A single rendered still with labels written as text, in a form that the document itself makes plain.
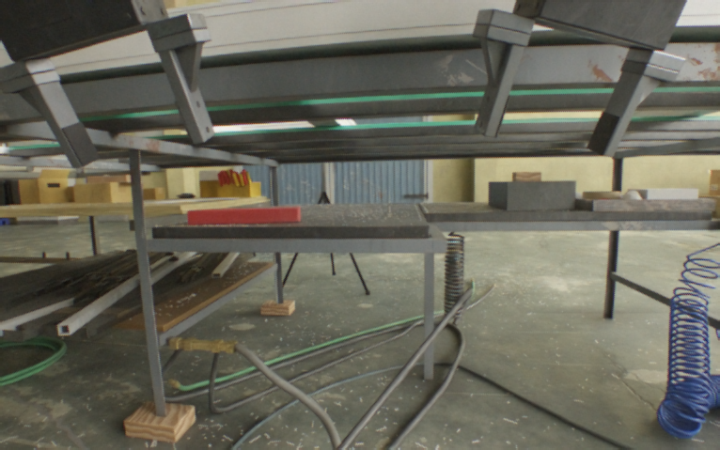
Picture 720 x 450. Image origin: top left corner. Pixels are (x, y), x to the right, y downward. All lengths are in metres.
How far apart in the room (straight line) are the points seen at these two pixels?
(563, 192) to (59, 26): 1.31
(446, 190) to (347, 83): 6.60
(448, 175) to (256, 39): 6.63
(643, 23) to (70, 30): 0.47
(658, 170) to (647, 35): 8.04
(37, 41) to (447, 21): 0.41
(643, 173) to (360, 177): 5.32
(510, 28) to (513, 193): 1.01
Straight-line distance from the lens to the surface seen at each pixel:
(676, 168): 8.62
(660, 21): 0.41
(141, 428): 1.25
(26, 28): 0.41
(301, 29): 0.51
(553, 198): 1.36
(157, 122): 0.91
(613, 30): 0.38
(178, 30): 0.35
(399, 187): 6.94
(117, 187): 1.90
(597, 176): 7.86
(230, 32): 0.55
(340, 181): 7.06
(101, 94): 0.66
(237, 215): 1.00
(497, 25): 0.34
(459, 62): 0.49
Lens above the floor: 0.69
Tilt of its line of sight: 7 degrees down
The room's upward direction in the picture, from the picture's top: 1 degrees counter-clockwise
